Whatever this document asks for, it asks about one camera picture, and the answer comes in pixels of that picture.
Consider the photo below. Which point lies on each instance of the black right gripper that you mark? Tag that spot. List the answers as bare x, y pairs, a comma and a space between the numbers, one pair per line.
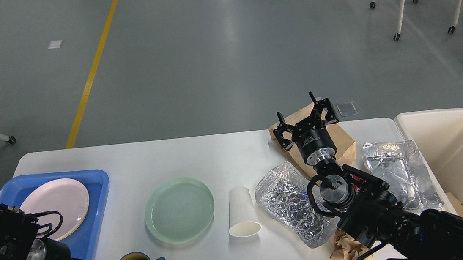
312, 139

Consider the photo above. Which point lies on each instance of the brown paper bag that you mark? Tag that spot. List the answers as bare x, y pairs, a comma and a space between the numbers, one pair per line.
343, 140

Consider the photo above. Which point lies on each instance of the light green plate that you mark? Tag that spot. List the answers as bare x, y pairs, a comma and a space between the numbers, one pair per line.
180, 210

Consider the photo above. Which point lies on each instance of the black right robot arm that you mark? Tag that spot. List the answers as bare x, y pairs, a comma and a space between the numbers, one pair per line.
368, 212

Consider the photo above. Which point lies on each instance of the crumpled foil bag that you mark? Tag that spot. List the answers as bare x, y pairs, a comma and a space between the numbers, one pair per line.
282, 193

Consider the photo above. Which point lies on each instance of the pink plate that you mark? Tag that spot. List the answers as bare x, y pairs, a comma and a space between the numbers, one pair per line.
67, 196

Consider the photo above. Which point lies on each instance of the flat foil tray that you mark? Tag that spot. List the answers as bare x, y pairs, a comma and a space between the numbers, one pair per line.
401, 165

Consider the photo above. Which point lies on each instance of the blue plastic tray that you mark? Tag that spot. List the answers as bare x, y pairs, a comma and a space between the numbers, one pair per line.
84, 240

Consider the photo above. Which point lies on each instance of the white paper cup lying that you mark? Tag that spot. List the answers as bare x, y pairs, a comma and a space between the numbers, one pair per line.
243, 220

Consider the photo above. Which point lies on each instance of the crumpled brown paper ball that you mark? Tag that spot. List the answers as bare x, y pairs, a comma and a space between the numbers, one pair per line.
345, 247

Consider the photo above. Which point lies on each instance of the cardboard piece in bin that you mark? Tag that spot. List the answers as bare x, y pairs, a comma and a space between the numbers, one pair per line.
456, 203

